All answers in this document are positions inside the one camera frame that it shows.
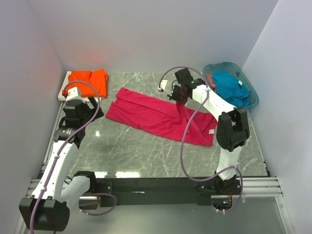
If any pink t shirt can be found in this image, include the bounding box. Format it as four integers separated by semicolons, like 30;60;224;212
106;87;217;146

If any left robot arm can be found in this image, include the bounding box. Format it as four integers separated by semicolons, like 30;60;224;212
19;94;104;233

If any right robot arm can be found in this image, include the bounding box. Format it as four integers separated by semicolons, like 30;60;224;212
158;66;250;195

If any white foam pad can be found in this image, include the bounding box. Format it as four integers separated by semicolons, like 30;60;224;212
58;71;102;102

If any salmon t shirt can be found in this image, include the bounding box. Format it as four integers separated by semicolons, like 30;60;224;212
207;74;216;93

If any orange folded t shirt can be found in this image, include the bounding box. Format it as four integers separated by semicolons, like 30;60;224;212
68;68;108;98

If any blue t shirt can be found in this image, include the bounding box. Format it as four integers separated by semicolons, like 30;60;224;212
212;70;251;107

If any teal plastic basket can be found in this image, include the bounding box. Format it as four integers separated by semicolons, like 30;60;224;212
202;62;259;110

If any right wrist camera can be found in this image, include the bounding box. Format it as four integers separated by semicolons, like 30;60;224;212
157;79;173;95

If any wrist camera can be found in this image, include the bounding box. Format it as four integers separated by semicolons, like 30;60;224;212
59;87;83;102
157;79;173;95

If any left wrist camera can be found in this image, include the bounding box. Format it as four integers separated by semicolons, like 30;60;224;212
59;87;83;102

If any aluminium frame rail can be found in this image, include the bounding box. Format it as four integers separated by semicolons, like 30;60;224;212
211;177;285;198

